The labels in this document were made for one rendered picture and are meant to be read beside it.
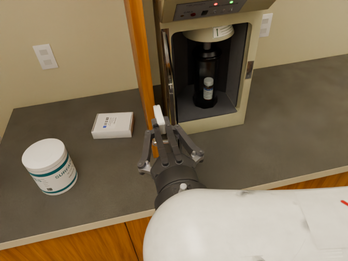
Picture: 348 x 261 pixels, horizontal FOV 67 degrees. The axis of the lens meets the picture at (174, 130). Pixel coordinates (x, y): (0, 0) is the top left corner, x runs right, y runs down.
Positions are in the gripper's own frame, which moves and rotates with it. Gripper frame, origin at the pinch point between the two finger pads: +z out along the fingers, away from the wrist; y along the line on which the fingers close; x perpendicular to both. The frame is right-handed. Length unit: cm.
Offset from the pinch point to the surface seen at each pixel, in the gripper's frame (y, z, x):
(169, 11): -8.1, 23.3, -14.9
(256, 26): -36.8, 30.5, -4.5
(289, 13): -77, 74, 11
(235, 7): -26.7, 25.0, -13.0
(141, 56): 0.8, 21.5, -4.9
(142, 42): 0.0, 21.5, -8.5
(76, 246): 35, 4, 55
